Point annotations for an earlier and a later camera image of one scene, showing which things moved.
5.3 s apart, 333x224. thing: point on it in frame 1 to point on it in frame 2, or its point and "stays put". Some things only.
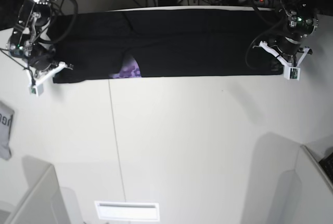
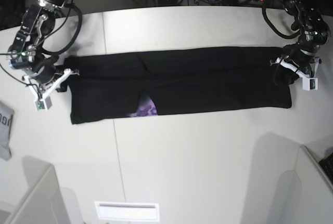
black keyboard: [327, 163] stays put
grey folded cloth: [6, 114] stays put
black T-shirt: [165, 43] to [107, 87]
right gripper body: [289, 43] to [300, 61]
